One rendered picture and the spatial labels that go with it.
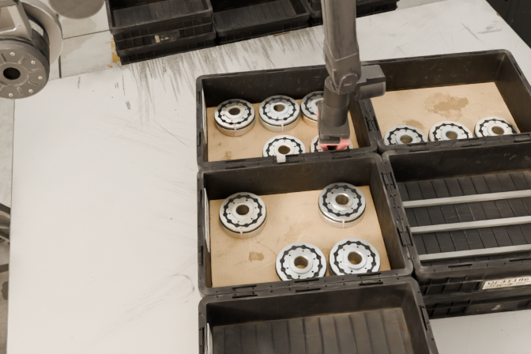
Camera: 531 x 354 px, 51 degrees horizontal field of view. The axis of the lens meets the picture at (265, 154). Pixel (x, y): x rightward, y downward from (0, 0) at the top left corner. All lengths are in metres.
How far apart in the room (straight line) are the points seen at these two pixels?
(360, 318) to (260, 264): 0.23
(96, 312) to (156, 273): 0.16
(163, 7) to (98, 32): 0.87
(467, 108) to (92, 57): 2.10
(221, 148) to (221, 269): 0.33
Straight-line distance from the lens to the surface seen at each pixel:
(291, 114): 1.39
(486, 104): 1.54
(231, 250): 1.19
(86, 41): 3.21
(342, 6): 0.99
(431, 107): 1.49
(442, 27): 1.98
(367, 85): 1.18
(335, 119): 1.21
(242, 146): 1.36
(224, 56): 1.82
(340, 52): 1.06
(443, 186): 1.33
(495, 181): 1.38
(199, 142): 1.25
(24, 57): 1.19
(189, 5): 2.44
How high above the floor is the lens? 1.86
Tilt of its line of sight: 50 degrees down
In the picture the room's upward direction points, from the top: 3 degrees counter-clockwise
